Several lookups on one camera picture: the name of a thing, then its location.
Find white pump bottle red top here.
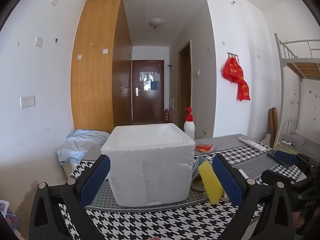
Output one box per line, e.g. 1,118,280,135
184,107,195,140

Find white metal bunk bed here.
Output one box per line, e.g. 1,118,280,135
274,32,320,150

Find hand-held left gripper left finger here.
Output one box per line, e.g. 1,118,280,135
28,154,111,240

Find white remote control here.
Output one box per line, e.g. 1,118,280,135
238,136,267,152

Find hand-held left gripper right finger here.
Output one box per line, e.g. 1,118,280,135
212,154,295,240

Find person's right hand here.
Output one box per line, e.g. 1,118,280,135
294,211,307,233

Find white double wall socket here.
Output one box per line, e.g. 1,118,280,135
20,95,36,109

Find wooden boards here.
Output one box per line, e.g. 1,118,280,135
269,107,278,142

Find yellow sponge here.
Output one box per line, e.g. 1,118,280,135
198,160,224,205

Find white foam box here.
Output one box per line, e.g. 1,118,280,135
101,123,196,207

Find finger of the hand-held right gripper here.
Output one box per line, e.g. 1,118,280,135
273,149,314,173
261,169,310,195

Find ceiling lamp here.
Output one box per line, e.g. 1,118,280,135
149,18,164,29

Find red plastic bag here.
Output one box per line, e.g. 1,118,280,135
222,56,244,83
236,79,251,102

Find houndstooth tablecloth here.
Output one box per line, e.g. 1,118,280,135
58,147,300,240

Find wooden wardrobe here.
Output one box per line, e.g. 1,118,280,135
71,0,133,133

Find light blue bedding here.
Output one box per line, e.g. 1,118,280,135
56,129,110,165

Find grey cloth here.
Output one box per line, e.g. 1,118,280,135
191,174,209,193

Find colourful printed bag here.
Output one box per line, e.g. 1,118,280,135
0,200,18,230

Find brown door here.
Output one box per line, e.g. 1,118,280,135
132,60,165,124

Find wooden door frame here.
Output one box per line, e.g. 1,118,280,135
178,40,192,132

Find grey cushion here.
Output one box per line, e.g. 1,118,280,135
283,133,306,148

